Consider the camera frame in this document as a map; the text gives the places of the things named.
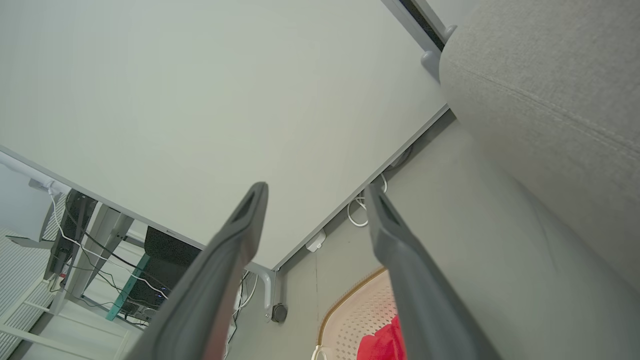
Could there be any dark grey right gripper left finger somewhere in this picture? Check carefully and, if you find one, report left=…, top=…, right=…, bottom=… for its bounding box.
left=125, top=181, right=270, bottom=360

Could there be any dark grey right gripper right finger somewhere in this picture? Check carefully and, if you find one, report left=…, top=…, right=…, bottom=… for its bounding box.
left=364, top=183, right=501, bottom=360

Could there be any grey fabric sofa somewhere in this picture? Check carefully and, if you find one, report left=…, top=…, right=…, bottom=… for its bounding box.
left=439, top=0, right=640, bottom=301

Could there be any black computer tower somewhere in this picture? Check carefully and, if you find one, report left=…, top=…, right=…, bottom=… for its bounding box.
left=120, top=226, right=203, bottom=321

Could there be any red garment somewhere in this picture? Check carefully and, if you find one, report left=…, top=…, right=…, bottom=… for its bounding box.
left=356, top=315, right=407, bottom=360

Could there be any cream perforated laundry basket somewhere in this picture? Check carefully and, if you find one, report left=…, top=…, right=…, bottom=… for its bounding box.
left=312, top=266, right=401, bottom=360

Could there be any teal strip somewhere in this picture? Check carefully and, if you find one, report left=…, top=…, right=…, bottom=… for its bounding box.
left=105, top=252, right=151, bottom=322

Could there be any small white socket box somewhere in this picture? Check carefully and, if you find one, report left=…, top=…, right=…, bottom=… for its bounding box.
left=306, top=229, right=327, bottom=253

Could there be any white partition panel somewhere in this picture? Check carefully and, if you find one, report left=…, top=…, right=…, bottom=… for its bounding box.
left=0, top=0, right=449, bottom=321

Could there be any white slatted rack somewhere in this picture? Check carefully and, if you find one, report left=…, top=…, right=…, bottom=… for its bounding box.
left=0, top=227, right=132, bottom=360

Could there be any coiled white cable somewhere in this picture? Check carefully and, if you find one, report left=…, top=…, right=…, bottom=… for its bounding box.
left=346, top=172, right=389, bottom=228

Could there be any white desk leg frame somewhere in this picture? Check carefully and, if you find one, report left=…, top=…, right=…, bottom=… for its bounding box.
left=64, top=202, right=135, bottom=312

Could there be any long thin white cable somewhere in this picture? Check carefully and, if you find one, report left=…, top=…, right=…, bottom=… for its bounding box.
left=46, top=186, right=172, bottom=301

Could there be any grey metal rail frame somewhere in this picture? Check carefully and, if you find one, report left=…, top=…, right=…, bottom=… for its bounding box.
left=382, top=0, right=458, bottom=83

